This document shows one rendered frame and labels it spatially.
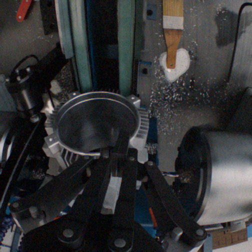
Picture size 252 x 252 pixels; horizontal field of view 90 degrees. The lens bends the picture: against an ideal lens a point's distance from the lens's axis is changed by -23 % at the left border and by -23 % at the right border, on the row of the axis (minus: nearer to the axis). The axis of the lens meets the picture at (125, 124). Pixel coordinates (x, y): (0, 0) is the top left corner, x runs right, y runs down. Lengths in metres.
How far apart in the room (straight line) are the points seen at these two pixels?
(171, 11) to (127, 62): 0.18
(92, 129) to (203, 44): 0.37
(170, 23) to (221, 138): 0.29
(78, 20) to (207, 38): 0.31
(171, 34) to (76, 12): 0.23
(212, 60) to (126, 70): 0.26
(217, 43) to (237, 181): 0.34
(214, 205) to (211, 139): 0.13
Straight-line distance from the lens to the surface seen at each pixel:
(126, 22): 0.30
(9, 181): 0.30
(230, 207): 0.36
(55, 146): 0.27
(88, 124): 0.41
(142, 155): 0.28
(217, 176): 0.31
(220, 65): 0.50
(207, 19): 0.45
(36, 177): 0.50
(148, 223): 0.46
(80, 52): 0.34
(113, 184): 0.30
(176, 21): 0.42
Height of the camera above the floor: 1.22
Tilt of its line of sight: 43 degrees down
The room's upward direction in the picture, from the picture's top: 171 degrees counter-clockwise
